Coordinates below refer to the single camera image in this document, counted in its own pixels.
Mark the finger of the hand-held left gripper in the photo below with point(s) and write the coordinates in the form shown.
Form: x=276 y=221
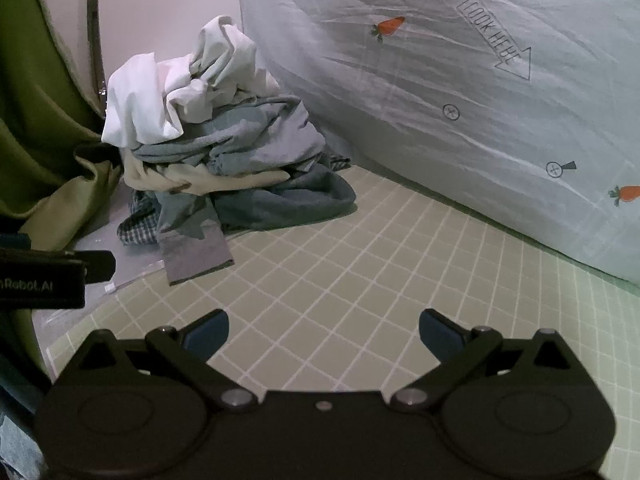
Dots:
x=97 y=266

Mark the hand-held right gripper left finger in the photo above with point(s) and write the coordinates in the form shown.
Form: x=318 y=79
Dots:
x=207 y=334

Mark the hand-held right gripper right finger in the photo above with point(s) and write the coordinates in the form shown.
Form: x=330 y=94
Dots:
x=440 y=334

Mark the white garment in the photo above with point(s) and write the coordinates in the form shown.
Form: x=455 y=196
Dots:
x=135 y=105

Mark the grey sheet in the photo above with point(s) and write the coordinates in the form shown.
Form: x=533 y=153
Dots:
x=135 y=265

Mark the checked garment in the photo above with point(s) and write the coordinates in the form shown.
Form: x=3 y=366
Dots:
x=140 y=230

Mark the grey pants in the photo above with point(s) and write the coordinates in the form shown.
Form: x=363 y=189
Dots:
x=195 y=255

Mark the green checked bed sheet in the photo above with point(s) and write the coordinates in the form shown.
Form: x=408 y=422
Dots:
x=350 y=270

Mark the cream garment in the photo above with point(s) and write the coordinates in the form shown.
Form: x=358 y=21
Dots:
x=200 y=180

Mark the dark grey-blue garment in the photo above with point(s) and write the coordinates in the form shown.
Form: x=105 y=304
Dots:
x=300 y=200

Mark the green curtain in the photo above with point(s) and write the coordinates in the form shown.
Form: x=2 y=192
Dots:
x=30 y=110

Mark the light blue carrot-print quilt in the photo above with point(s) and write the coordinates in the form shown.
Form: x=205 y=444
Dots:
x=450 y=135

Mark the blue-grey garment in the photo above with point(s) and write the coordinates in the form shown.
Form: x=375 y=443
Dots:
x=260 y=130

